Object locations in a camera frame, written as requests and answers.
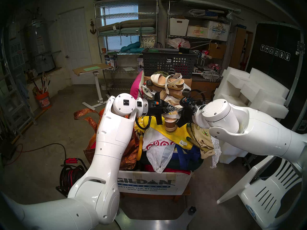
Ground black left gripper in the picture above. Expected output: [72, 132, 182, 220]
[149, 98, 182, 117]

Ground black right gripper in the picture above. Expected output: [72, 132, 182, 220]
[181, 97, 199, 115]

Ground white strappy wedge sandal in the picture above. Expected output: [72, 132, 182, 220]
[150, 73, 185, 91]
[164, 105, 184, 132]

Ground low brown wooden cabinet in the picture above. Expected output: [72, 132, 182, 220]
[191, 75, 222, 99]

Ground yellow terry towel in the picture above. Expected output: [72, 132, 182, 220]
[134, 115, 195, 149]

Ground tan green-tipped work glove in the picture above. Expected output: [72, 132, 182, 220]
[186, 123, 216, 159]

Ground magenta cloth piece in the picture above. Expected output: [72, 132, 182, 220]
[130, 70, 144, 99]

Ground black plastic mesh basket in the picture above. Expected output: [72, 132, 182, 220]
[142, 48, 197, 79]

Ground blue fabric bag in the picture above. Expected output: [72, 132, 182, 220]
[173, 144, 204, 171]

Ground white Target plastic bag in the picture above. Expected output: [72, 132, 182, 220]
[142, 126, 177, 173]

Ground yellow folded umbrella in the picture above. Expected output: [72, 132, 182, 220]
[134, 123, 145, 160]

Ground crumpled white plastic scrap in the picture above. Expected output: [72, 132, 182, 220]
[211, 137, 222, 169]

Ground brown cardboard storage box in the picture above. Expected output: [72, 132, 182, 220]
[209, 43, 227, 60]

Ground small white foam piece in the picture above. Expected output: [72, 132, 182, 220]
[219, 141, 248, 164]

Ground red orange floral bag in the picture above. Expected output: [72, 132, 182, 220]
[83, 109, 139, 170]

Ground pink white plastic bag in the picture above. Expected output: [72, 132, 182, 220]
[168, 38, 191, 49]

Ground HOPE word sign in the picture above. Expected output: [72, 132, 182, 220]
[140, 35, 156, 49]

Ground white labelled cardboard box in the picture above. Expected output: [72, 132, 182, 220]
[187, 25, 208, 38]

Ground white foam packing block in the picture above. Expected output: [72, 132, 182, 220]
[211, 67, 290, 120]

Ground teal cushion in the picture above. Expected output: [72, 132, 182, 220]
[120, 41, 145, 53]

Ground blue white product box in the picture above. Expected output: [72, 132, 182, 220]
[104, 54, 119, 71]

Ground large Gildan cardboard box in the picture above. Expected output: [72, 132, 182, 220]
[118, 170, 192, 196]

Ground small Gildan cardboard box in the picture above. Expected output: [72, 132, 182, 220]
[207, 21, 230, 42]

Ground sage green seat cushion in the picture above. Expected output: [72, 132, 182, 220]
[99, 27, 156, 36]

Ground window with white blinds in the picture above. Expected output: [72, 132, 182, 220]
[102, 4, 139, 51]

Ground white rolling overbed table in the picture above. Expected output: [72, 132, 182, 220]
[72, 63, 113, 110]

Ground orange brocade fabric strip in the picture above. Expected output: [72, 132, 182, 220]
[73, 108, 101, 130]

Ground khaki seat cushion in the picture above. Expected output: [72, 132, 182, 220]
[98, 19, 156, 33]

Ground black flight case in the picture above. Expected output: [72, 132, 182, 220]
[245, 22, 307, 133]

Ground white plastic chair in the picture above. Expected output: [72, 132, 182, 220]
[217, 155, 302, 230]

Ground white panel door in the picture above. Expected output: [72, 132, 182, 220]
[58, 7, 94, 86]

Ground orange plastic bucket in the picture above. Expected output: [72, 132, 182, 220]
[35, 91, 51, 109]

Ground grey water heater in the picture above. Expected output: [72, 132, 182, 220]
[29, 19, 56, 73]

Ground grey metal ladder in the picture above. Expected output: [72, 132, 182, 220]
[0, 40, 39, 139]

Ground grey furnace cabinet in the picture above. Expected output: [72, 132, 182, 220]
[8, 38, 28, 69]

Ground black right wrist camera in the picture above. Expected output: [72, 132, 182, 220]
[176, 111, 193, 127]

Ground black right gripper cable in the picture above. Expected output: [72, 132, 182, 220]
[187, 89, 207, 105]

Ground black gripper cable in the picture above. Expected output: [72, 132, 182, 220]
[187, 89, 207, 105]
[135, 116, 153, 130]

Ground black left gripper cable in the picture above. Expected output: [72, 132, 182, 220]
[135, 116, 153, 130]

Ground chrome wire shelf rack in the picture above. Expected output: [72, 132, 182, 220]
[167, 0, 232, 73]
[94, 0, 160, 91]

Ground white box with handle hole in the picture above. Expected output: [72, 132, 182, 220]
[169, 17, 190, 36]

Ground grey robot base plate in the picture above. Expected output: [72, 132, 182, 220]
[115, 206, 197, 230]

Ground red extension cord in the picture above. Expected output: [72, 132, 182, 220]
[5, 143, 67, 166]

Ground red black cable reel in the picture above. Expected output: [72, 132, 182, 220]
[56, 158, 88, 196]

